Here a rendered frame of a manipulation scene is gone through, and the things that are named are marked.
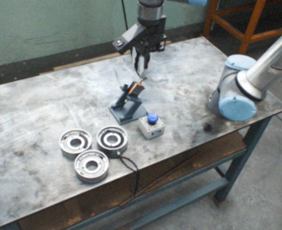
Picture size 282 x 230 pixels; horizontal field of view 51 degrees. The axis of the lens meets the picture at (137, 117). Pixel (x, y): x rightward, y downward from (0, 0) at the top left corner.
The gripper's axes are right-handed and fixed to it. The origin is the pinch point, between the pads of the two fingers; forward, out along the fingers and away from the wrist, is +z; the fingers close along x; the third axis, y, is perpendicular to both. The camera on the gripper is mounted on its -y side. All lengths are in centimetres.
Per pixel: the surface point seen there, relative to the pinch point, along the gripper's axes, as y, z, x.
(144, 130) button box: -2.8, 16.7, -12.2
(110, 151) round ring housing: -17.8, 16.0, -16.0
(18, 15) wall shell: -15, 48, 149
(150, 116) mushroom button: -0.1, 11.6, -11.3
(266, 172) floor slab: 96, 99, -18
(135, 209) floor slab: 5, 99, -3
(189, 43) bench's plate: 49, 19, 32
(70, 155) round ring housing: -29.9, 16.3, -12.0
